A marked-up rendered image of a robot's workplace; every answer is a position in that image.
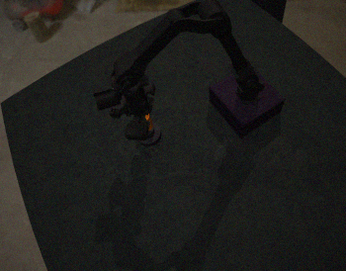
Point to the orange knob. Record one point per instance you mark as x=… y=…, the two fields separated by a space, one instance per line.
x=148 y=119

